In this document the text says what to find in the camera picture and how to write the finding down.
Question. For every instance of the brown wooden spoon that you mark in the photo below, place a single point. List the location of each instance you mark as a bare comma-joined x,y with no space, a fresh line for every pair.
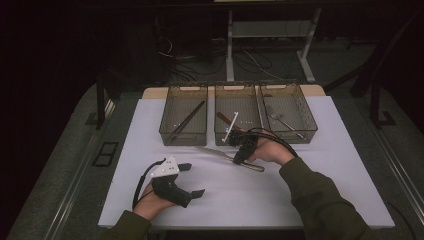
224,117

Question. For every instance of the metal floor rail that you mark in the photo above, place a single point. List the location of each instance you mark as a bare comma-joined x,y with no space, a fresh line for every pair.
403,173
75,186

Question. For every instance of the black metal stand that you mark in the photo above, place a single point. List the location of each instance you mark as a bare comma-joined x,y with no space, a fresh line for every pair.
375,106

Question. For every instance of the steel fork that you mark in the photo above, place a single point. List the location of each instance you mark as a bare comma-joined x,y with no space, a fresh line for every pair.
286,124

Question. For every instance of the person's left hand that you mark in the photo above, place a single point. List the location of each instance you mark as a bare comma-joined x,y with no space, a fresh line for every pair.
148,205

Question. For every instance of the steel serrated table knife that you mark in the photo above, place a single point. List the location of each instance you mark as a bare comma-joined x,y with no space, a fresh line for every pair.
213,152

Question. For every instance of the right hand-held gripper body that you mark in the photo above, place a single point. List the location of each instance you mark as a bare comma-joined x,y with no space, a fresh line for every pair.
246,143

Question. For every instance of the white metal stand frame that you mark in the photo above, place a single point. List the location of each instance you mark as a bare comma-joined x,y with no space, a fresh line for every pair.
230,50

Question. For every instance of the white table cover board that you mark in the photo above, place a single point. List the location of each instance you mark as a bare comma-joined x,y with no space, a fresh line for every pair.
233,203

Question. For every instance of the smoky clear plastic bin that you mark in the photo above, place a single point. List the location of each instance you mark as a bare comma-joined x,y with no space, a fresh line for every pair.
183,116
293,106
246,106

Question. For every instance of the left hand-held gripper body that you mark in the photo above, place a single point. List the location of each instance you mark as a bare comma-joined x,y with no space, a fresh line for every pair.
170,190

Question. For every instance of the black chopstick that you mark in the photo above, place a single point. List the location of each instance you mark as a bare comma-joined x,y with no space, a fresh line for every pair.
187,120
195,112

